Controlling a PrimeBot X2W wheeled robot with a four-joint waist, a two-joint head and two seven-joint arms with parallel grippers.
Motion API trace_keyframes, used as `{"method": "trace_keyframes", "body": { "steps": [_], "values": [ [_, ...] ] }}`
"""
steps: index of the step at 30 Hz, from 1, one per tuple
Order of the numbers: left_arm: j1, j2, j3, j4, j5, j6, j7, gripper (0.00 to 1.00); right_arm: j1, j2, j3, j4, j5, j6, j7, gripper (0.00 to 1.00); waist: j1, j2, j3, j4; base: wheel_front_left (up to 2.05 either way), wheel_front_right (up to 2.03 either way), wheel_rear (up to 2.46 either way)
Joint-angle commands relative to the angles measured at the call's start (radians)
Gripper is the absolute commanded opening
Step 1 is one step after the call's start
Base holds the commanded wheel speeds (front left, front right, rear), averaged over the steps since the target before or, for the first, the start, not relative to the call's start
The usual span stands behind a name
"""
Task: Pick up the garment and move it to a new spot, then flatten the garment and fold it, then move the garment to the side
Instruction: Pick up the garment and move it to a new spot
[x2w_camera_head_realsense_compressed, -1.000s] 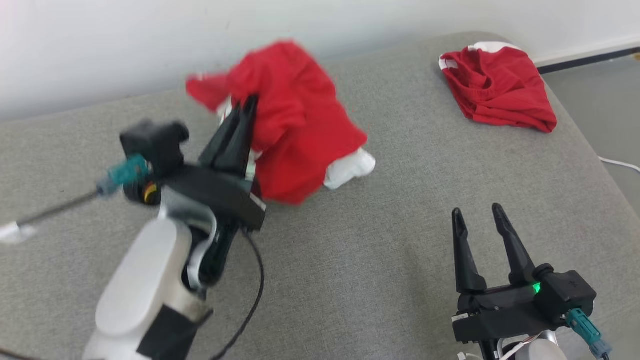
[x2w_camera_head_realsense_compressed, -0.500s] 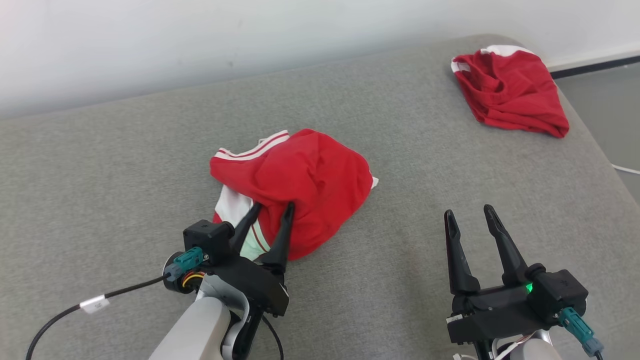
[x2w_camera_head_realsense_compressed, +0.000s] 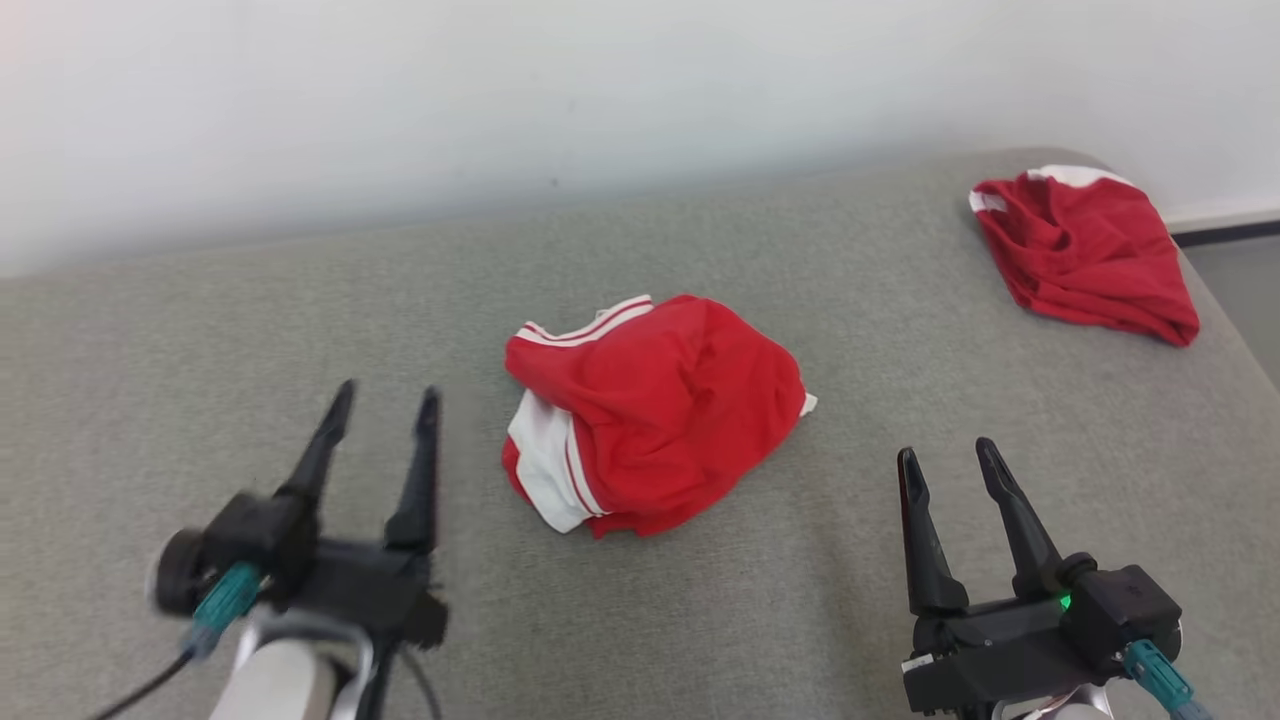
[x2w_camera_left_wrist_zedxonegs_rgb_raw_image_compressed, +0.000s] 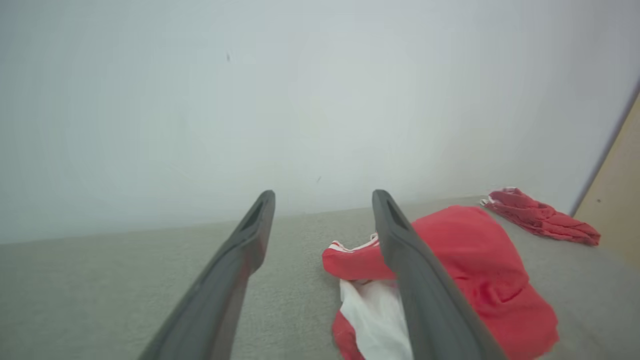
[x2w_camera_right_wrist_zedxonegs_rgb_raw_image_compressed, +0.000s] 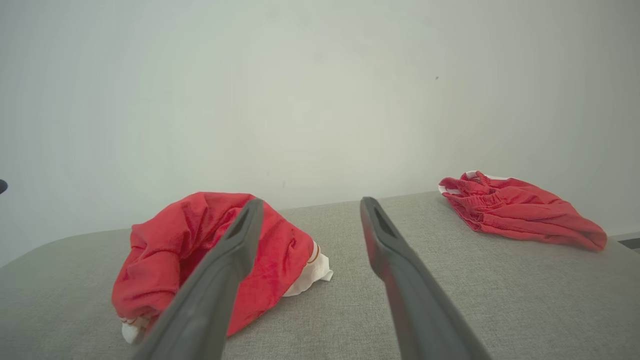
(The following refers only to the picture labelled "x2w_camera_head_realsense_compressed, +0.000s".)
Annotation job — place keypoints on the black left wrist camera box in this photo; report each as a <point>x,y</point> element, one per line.
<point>255,540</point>

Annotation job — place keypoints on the black skirting strip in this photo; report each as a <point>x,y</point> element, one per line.
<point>1230,232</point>

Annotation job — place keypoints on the teal right camera connector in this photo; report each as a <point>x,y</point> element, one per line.
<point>1160,675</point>

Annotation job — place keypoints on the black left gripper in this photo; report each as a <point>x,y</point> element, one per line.
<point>370,595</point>

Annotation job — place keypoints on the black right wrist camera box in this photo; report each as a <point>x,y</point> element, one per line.
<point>1125,605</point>

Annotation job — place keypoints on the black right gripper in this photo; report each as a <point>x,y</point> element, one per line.
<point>1000,655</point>

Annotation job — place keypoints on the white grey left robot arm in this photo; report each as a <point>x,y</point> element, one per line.
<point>280,685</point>

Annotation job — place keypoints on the teal camera connector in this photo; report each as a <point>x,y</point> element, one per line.
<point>225,605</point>
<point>1160,675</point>

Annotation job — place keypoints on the red shorts with white stripe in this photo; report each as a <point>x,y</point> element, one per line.
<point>1090,260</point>

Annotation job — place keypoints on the red jersey with striped trim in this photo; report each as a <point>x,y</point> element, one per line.
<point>680,400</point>

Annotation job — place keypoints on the grey fabric sofa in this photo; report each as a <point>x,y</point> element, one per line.
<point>300,330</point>

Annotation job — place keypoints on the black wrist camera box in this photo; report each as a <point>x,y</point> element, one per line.
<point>255,540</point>
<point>1125,605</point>

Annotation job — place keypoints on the teal left camera connector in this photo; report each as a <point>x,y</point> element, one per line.
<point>225,605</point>

